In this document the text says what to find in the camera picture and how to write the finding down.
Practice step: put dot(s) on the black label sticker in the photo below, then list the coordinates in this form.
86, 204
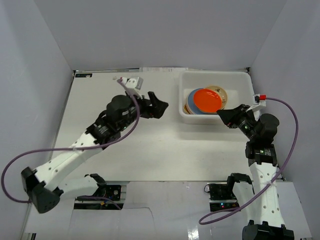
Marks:
83, 75

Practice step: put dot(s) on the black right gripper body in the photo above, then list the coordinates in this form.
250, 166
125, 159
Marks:
246, 126

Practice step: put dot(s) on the beige patterned small plate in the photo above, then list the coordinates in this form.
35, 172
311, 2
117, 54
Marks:
222, 93

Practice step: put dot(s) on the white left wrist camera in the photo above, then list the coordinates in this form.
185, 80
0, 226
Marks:
132, 85

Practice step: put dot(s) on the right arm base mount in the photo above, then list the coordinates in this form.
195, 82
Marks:
220, 197

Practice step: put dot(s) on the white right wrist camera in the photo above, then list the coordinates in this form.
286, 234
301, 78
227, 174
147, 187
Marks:
259, 103

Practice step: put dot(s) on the white plastic bin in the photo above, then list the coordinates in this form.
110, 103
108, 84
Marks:
237, 85

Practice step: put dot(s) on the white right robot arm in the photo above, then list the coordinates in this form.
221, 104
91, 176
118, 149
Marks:
257, 195

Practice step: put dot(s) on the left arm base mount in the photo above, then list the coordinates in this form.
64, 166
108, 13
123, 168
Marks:
107, 197

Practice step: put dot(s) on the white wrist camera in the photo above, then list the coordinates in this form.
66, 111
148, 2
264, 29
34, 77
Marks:
259, 103
132, 85

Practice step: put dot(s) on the orange round plate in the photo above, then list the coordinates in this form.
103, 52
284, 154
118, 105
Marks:
207, 101

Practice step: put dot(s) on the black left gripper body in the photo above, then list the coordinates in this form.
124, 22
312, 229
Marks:
148, 107

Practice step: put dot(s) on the blue round plate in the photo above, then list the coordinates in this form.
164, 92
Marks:
192, 93

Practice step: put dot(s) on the pink round plate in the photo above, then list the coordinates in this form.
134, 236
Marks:
186, 108

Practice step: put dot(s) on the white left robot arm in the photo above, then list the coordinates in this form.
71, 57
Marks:
46, 185

